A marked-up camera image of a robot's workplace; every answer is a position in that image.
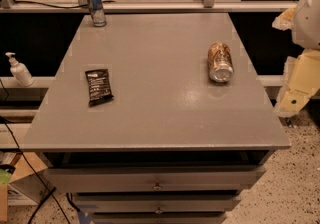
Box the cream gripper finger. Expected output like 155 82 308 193
272 7 296 31
274 49 320 117

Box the orange soda can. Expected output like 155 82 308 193
208 42 234 83

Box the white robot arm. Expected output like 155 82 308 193
272 0 320 118

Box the blue silver energy drink can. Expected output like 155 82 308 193
87 0 107 27

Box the top grey drawer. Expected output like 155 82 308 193
45 166 266 193

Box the grey drawer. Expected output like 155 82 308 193
45 166 266 193
92 213 227 224
74 194 240 213

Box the grey drawer cabinet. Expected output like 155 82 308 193
22 12 292 224

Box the bottom grey drawer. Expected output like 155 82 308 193
92 213 227 224

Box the middle grey drawer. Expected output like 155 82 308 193
74 194 240 213

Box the black snack packet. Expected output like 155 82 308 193
85 69 113 107

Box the white pump bottle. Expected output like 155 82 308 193
6 52 34 87

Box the cardboard box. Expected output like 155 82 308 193
0 152 48 222

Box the green object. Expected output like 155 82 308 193
0 164 15 184

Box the black cable on ledge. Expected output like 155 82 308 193
14 0 116 9

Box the black floor cable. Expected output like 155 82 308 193
0 116 72 224

